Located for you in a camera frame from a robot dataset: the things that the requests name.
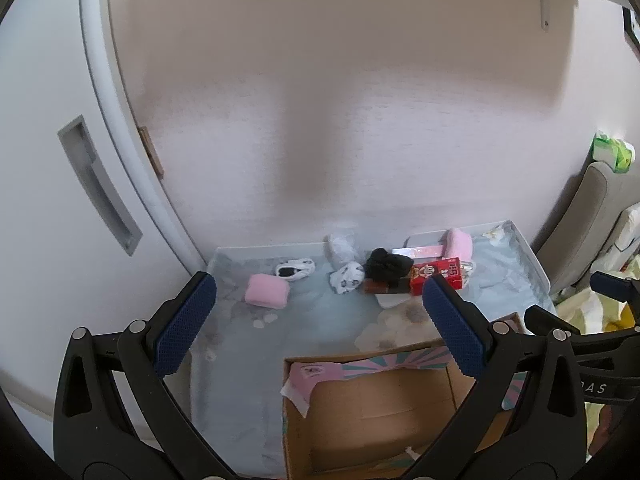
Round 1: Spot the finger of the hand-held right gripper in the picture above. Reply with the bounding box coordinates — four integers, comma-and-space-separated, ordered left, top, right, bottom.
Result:
524, 305, 583, 336
590, 270, 640, 331

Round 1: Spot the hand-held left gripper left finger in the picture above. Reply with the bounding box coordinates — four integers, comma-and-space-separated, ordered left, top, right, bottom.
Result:
52, 271, 236, 480

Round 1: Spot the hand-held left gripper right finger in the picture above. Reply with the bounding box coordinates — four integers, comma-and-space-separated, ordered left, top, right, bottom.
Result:
400, 276, 588, 480

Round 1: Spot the long pink gradient box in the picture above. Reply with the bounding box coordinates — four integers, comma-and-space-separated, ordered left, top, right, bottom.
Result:
392, 244, 449, 261

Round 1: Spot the brown cardboard box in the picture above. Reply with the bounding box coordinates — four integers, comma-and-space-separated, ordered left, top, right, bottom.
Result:
282, 312, 526, 480

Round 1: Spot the floral covered desktop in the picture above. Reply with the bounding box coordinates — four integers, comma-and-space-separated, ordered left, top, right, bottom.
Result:
190, 219, 558, 480

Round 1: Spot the yellow floral bedding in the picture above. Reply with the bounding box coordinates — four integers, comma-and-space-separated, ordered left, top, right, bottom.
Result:
554, 255, 640, 461

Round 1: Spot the red printed box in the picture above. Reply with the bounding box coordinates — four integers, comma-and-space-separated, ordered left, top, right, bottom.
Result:
409, 257, 462, 296

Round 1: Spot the grey chair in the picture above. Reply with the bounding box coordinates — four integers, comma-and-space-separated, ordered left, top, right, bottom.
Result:
532, 160, 640, 302

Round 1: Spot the white square case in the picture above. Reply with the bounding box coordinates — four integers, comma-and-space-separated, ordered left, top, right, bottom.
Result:
375, 292, 417, 310

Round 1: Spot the small brown box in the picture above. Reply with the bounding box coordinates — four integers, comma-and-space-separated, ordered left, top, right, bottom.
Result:
362, 279, 402, 295

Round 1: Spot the pink foam roll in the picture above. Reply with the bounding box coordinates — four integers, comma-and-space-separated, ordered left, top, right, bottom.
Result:
244, 274, 291, 307
445, 228, 474, 262

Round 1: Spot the black cloth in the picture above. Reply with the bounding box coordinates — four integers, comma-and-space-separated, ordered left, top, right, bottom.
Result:
364, 248, 415, 284

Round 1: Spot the white patterned sock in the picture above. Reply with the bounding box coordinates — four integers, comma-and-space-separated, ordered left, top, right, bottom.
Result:
328, 261, 365, 295

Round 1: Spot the black and white sock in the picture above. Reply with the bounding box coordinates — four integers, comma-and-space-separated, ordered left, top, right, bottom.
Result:
274, 257, 316, 281

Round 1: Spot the green tissue pack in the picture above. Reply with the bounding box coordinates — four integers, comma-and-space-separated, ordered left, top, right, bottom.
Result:
592, 130, 637, 174

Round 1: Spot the crumpled clear plastic bag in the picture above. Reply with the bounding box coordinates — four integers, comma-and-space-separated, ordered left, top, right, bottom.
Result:
327, 232, 359, 264

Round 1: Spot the white wardrobe door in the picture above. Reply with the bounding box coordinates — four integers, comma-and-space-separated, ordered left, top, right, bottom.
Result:
0, 0, 207, 461

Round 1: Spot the recessed grey door handle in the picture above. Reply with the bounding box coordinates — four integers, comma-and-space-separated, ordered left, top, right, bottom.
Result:
56, 115, 144, 257

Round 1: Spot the dark picture frame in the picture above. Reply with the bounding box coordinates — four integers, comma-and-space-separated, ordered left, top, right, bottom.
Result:
622, 6, 640, 45

